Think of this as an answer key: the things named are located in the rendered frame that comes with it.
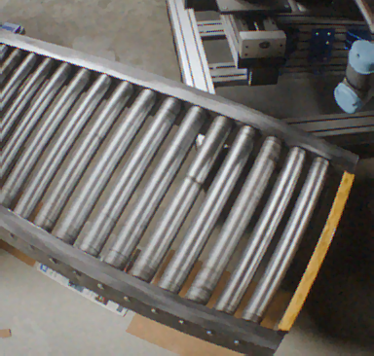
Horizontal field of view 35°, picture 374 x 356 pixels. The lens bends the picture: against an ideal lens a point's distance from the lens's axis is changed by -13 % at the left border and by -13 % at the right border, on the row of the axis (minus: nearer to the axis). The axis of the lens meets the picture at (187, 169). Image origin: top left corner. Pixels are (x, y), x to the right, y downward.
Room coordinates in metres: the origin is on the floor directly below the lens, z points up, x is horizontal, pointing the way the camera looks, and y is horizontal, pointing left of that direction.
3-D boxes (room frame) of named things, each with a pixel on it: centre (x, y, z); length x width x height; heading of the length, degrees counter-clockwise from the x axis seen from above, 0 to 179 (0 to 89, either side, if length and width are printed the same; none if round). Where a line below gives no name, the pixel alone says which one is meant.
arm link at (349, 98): (0.87, -0.39, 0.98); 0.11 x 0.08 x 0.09; 134
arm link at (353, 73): (0.88, -0.41, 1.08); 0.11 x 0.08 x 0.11; 125
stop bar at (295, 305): (0.55, -0.29, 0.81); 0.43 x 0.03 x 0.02; 154
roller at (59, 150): (0.85, 0.30, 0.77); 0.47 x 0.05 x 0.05; 154
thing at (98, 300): (0.86, 0.33, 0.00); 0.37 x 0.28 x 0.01; 64
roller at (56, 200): (0.82, 0.24, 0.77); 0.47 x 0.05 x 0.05; 154
